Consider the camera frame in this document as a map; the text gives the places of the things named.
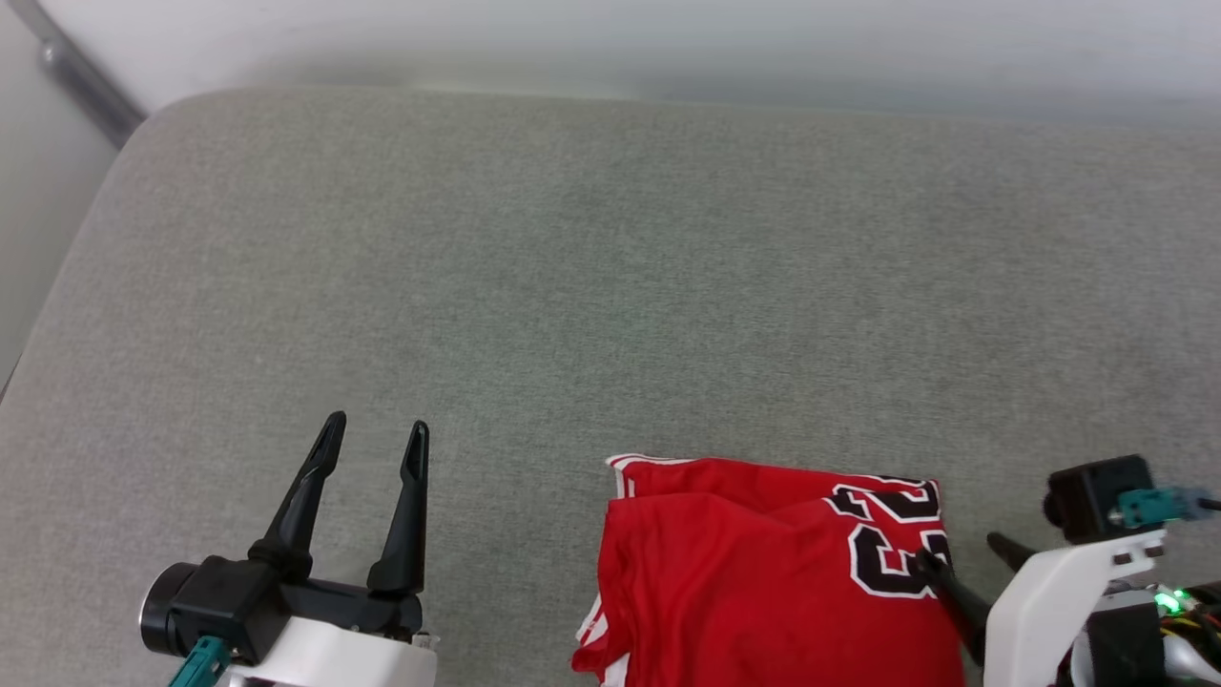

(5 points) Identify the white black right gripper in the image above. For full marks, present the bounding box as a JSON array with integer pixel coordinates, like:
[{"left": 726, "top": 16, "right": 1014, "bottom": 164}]
[{"left": 911, "top": 531, "right": 1169, "bottom": 687}]

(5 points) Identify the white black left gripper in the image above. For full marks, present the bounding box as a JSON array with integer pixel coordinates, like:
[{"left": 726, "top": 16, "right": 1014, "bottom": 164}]
[{"left": 223, "top": 411, "right": 441, "bottom": 687}]

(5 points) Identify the red white basketball jersey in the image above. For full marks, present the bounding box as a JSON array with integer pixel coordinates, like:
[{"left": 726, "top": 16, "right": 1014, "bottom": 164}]
[{"left": 570, "top": 453, "right": 967, "bottom": 687}]

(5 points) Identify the teal connector black cable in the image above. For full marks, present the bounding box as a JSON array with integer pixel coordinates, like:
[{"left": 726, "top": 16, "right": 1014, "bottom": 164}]
[
  {"left": 170, "top": 636, "right": 233, "bottom": 687},
  {"left": 1116, "top": 487, "right": 1221, "bottom": 528}
]

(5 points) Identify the grey metal rail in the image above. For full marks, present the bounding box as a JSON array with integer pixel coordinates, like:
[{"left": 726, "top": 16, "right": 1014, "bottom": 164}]
[{"left": 8, "top": 0, "right": 147, "bottom": 150}]

